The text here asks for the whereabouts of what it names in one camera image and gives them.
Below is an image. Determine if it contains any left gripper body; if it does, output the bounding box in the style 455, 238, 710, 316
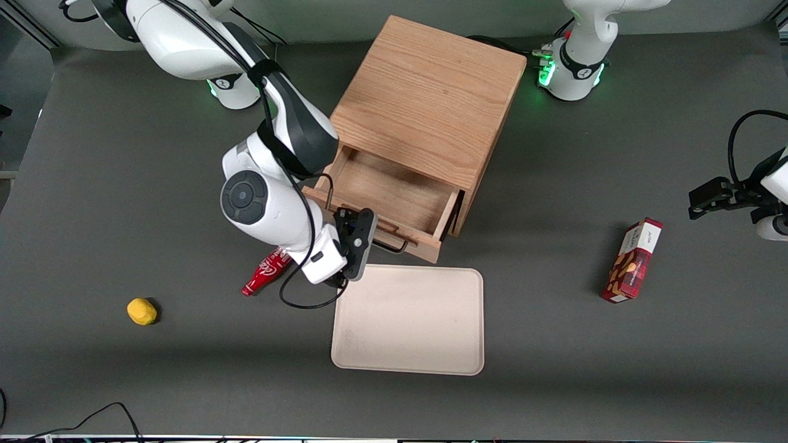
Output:
733, 146, 788, 214

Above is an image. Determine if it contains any wooden drawer with black handle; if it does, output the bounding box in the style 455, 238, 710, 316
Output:
301, 144, 464, 265

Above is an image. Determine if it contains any oak wooden drawer cabinet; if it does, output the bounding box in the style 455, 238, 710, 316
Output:
321, 15, 529, 238

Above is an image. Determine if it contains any red soda bottle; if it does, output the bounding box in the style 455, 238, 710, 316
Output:
241, 246, 294, 298

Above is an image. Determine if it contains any beige plastic tray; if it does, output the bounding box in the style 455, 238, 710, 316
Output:
330, 263, 486, 377

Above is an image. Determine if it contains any red cookie box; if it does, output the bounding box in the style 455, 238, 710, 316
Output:
601, 217, 664, 304

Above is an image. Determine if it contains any yellow lemon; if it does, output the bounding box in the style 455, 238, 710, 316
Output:
126, 297, 159, 327

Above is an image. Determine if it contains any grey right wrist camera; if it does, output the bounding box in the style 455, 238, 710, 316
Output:
342, 207, 378, 283

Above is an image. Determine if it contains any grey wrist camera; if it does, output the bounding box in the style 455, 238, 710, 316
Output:
755, 209, 788, 242
342, 207, 378, 283

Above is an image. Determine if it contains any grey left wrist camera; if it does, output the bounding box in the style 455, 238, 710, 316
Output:
755, 209, 788, 242

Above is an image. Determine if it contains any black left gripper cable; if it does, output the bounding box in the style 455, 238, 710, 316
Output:
727, 109, 788, 185

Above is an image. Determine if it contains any black right base cable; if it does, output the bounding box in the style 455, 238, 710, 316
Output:
231, 6, 289, 47

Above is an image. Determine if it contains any black base cable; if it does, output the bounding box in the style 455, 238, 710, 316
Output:
466, 17, 576, 64
231, 6, 289, 47

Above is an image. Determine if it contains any black left base cable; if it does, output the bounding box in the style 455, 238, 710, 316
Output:
466, 17, 576, 64

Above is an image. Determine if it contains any black floor cable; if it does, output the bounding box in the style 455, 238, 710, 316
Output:
0, 388, 146, 443

